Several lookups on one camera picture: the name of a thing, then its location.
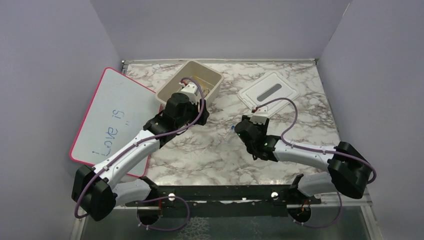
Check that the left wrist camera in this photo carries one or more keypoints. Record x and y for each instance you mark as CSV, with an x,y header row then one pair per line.
x,y
191,91

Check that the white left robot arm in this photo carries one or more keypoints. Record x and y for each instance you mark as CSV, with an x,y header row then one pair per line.
x,y
98,189

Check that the black table edge rail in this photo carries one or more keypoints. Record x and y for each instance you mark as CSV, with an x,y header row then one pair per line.
x,y
214,201

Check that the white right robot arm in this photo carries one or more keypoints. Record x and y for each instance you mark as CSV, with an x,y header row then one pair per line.
x,y
343,168

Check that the pink-framed whiteboard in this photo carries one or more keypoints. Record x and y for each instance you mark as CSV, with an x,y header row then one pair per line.
x,y
119,109

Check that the yellow rubber tube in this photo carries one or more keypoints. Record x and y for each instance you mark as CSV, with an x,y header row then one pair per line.
x,y
205,86

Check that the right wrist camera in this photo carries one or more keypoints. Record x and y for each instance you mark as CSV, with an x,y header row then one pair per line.
x,y
259,117

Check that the white bin lid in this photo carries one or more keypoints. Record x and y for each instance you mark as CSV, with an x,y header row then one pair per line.
x,y
270,86

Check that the beige plastic bin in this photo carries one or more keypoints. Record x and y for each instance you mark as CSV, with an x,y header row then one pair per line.
x,y
189,69

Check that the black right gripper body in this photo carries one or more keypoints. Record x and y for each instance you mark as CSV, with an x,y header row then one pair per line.
x,y
260,127

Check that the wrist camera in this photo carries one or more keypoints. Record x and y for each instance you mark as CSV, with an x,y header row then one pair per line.
x,y
191,91
259,117

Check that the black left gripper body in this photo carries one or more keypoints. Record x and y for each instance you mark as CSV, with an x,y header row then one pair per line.
x,y
191,114

